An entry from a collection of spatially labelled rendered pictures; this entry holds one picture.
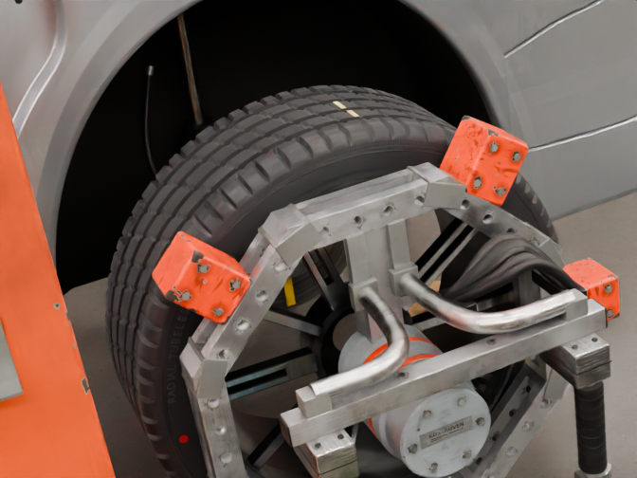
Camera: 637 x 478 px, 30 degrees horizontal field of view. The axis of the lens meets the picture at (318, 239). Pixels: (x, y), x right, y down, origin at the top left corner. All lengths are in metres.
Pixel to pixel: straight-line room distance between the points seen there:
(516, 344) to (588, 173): 0.81
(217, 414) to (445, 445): 0.29
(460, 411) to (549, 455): 1.34
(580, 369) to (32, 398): 0.64
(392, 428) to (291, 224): 0.28
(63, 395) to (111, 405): 1.93
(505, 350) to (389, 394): 0.15
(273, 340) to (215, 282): 1.95
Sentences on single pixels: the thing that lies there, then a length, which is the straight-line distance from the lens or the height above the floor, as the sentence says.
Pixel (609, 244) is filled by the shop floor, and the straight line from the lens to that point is 3.68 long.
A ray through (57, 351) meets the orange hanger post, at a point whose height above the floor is 1.11.
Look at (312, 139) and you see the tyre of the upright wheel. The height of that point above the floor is 1.18.
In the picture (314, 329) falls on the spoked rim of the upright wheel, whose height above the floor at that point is 0.90.
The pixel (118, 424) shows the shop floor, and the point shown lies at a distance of 3.21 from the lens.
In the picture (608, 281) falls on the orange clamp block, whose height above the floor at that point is 0.88.
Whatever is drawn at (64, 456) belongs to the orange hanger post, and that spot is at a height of 0.98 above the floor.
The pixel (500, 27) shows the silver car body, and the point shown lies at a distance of 2.02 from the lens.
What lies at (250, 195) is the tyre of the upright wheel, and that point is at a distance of 1.52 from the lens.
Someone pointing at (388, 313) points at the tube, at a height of 1.01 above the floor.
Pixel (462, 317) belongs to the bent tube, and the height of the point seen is 1.01.
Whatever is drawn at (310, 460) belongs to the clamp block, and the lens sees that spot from 1.37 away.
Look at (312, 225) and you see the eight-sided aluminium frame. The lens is 1.46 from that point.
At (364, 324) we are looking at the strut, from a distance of 1.59.
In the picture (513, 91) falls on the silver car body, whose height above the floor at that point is 1.02.
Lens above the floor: 1.76
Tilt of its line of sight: 27 degrees down
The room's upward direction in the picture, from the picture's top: 10 degrees counter-clockwise
